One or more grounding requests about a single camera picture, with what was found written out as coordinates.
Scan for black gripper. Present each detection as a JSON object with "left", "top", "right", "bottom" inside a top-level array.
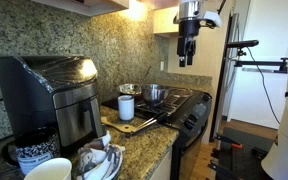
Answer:
[{"left": 176, "top": 18, "right": 202, "bottom": 68}]

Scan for deep stainless steel bowl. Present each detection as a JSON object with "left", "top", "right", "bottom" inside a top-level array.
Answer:
[{"left": 141, "top": 83, "right": 171, "bottom": 108}]

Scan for black kitchen stove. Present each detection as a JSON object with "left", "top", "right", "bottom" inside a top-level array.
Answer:
[{"left": 101, "top": 85, "right": 213, "bottom": 180}]

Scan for shallow silver bowl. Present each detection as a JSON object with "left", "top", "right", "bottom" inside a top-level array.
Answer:
[{"left": 118, "top": 83, "right": 143, "bottom": 98}]

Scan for white ceramic mug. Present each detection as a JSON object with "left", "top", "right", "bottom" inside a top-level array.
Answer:
[{"left": 117, "top": 94, "right": 135, "bottom": 122}]

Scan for light wooden spatula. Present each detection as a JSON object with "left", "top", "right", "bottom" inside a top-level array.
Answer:
[{"left": 100, "top": 116, "right": 138, "bottom": 134}]

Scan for black patterned mug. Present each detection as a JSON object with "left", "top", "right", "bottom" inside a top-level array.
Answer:
[{"left": 2, "top": 128, "right": 62, "bottom": 176}]

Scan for black kitchen tongs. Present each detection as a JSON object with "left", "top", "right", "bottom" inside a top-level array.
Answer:
[{"left": 125, "top": 111, "right": 169, "bottom": 138}]

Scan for white upper cabinet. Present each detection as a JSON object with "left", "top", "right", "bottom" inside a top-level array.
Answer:
[{"left": 30, "top": 0, "right": 130, "bottom": 18}]

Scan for white lower cabinets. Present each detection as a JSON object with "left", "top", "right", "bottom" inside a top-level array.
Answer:
[{"left": 148, "top": 149, "right": 174, "bottom": 180}]

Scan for black perforated robot cart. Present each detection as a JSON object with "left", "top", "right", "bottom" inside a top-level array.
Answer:
[{"left": 207, "top": 127, "right": 276, "bottom": 180}]

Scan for patterned kitchen cloth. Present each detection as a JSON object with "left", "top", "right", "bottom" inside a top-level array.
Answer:
[{"left": 76, "top": 131, "right": 126, "bottom": 180}]

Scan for black steel air fryer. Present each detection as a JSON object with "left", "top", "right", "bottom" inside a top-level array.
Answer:
[{"left": 0, "top": 55, "right": 104, "bottom": 152}]

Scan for white paper cup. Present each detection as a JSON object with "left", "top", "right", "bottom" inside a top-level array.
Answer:
[{"left": 23, "top": 157, "right": 73, "bottom": 180}]

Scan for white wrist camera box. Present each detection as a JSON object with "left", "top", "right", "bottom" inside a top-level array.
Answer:
[{"left": 201, "top": 10, "right": 223, "bottom": 30}]

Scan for metal wire stove grate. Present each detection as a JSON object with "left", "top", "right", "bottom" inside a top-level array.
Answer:
[{"left": 135, "top": 87, "right": 194, "bottom": 114}]

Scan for black stereo camera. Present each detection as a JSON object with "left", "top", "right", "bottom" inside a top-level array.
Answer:
[{"left": 226, "top": 39, "right": 260, "bottom": 50}]

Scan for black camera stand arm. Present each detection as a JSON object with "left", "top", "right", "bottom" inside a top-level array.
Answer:
[{"left": 233, "top": 48, "right": 288, "bottom": 74}]

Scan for black camera cable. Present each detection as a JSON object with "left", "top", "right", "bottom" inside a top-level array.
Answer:
[{"left": 246, "top": 46, "right": 282, "bottom": 125}]

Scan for orange handled clamp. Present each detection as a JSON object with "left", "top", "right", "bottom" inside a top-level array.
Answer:
[{"left": 215, "top": 133, "right": 244, "bottom": 150}]

